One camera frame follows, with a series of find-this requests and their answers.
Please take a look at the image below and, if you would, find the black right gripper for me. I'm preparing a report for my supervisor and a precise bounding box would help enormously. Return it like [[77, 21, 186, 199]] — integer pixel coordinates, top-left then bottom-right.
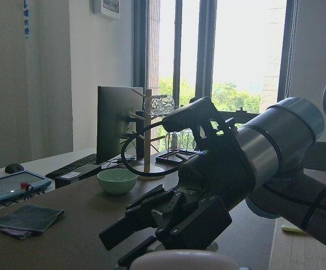
[[99, 152, 255, 267]]

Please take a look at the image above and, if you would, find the pink folded cloth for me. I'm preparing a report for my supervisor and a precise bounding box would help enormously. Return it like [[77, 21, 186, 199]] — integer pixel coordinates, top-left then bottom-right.
[[0, 227, 31, 240]]

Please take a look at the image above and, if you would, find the black camera cable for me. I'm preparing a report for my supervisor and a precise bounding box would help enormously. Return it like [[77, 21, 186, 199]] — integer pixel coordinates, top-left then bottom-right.
[[120, 120, 192, 177]]

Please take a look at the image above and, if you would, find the green bowl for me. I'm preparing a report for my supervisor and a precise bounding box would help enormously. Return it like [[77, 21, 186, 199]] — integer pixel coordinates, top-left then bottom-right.
[[97, 168, 138, 195]]

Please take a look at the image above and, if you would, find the black computer monitor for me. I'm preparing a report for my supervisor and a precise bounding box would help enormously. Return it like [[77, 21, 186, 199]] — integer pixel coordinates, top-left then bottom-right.
[[96, 86, 143, 164]]

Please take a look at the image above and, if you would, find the black glass holder tray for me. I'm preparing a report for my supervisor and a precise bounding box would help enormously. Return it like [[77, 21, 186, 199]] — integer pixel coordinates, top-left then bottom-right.
[[155, 149, 198, 165]]

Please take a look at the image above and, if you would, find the blue teach pendant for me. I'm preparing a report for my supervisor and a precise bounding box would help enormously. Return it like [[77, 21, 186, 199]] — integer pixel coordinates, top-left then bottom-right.
[[0, 171, 51, 203]]

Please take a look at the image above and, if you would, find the black keyboard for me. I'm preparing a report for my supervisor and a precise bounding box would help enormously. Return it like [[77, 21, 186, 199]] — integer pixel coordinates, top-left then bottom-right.
[[46, 154, 101, 179]]

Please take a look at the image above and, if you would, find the pink plastic cup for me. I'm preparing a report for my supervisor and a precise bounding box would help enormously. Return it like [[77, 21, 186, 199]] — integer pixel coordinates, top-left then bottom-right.
[[129, 250, 239, 269]]

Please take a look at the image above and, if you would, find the black computer mouse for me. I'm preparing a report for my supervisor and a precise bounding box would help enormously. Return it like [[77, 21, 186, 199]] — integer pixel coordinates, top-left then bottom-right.
[[4, 163, 25, 174]]

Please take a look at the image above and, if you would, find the yellow plastic knife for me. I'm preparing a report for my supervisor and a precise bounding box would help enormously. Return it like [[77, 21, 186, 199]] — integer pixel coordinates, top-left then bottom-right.
[[280, 224, 305, 234]]

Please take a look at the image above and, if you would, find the wine glass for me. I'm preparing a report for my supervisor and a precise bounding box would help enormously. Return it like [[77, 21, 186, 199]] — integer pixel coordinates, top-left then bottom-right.
[[143, 94, 175, 116]]

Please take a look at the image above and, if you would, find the grey folded cloth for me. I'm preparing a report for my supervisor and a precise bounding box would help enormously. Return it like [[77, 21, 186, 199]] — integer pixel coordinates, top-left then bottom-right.
[[0, 204, 64, 237]]

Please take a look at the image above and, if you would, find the wooden mug tree stand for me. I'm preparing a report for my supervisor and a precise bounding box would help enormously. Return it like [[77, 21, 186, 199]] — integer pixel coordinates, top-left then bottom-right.
[[128, 87, 166, 181]]

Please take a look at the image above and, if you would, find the black box device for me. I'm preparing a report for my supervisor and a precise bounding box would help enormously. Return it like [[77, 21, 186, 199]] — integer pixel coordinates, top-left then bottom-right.
[[55, 164, 103, 189]]

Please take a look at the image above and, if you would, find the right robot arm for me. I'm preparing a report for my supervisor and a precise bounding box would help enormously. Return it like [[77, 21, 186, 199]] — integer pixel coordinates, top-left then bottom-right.
[[99, 87, 326, 269]]

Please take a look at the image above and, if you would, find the wooden cutting board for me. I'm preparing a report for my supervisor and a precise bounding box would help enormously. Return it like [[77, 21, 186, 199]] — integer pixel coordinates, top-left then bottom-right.
[[268, 218, 326, 269]]

